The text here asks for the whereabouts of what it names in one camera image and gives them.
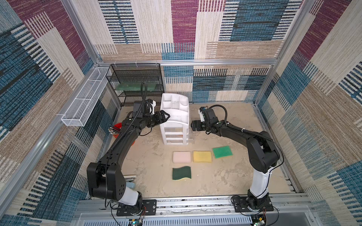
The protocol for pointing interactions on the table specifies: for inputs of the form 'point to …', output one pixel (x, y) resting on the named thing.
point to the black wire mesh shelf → (136, 79)
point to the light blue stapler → (129, 180)
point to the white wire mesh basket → (78, 113)
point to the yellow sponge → (202, 156)
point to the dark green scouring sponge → (178, 173)
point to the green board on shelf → (133, 86)
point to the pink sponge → (182, 157)
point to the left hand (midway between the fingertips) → (166, 117)
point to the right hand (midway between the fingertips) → (198, 125)
